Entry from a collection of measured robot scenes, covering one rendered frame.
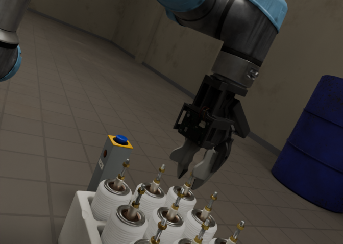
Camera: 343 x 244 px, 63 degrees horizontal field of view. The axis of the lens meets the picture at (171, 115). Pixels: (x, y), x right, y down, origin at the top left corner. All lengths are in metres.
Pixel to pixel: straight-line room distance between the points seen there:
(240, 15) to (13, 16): 0.48
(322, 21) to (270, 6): 3.43
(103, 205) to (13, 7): 0.51
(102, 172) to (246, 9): 0.67
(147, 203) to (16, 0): 0.60
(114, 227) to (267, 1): 0.56
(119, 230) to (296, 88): 3.24
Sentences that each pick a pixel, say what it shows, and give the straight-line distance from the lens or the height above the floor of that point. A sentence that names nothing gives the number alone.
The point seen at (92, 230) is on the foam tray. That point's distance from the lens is 0.77.
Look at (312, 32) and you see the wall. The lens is 3.92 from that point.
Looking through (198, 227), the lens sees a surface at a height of 0.24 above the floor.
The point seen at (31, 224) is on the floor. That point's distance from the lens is 1.03.
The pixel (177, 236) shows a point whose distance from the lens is 0.78.
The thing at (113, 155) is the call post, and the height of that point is 0.28.
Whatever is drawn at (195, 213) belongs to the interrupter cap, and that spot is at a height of 0.25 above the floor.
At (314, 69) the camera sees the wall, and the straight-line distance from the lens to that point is 3.68.
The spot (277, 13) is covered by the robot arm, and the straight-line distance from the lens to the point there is 0.50.
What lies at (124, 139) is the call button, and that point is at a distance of 0.93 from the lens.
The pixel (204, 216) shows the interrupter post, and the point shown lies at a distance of 0.86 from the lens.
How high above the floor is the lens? 0.65
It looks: 12 degrees down
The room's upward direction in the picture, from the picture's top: 23 degrees clockwise
